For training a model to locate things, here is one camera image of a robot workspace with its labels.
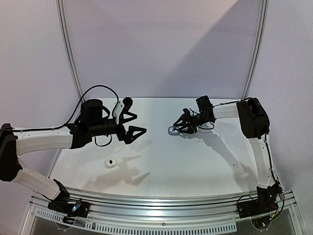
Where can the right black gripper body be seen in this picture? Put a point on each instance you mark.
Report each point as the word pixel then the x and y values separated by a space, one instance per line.
pixel 191 119

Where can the white earbud charging case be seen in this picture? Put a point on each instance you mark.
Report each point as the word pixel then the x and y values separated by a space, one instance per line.
pixel 111 163

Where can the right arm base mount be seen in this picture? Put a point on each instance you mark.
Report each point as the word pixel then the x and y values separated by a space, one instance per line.
pixel 248 207

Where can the purple earbud charging case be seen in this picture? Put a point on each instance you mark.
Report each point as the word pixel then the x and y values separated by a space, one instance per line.
pixel 173 130

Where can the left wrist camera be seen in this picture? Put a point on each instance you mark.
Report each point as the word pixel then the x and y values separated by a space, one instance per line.
pixel 120 108

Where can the left aluminium frame post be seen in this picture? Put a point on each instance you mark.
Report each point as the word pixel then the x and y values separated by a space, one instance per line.
pixel 68 48

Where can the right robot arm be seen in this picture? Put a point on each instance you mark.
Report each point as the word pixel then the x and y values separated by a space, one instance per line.
pixel 254 123

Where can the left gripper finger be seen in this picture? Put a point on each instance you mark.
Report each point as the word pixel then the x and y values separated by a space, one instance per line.
pixel 133 133
pixel 127 116

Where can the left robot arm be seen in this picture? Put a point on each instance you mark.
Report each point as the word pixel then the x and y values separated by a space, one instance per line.
pixel 94 120

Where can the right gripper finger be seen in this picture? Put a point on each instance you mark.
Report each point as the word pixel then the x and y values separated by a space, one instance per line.
pixel 182 121
pixel 188 130

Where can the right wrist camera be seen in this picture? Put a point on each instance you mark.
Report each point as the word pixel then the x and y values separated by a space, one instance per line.
pixel 204 104

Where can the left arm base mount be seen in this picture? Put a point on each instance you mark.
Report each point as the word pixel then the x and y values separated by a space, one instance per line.
pixel 76 208

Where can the right aluminium frame post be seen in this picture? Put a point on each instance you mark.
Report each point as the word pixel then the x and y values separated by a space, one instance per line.
pixel 257 48

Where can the aluminium frame post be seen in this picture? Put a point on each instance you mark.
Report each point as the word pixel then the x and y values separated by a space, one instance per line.
pixel 257 48
pixel 68 48

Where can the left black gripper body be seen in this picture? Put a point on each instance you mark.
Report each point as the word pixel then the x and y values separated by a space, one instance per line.
pixel 121 133

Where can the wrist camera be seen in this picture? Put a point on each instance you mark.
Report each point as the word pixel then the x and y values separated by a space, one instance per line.
pixel 120 108
pixel 204 104

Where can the aluminium front rail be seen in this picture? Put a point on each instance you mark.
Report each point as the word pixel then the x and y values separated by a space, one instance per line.
pixel 111 214

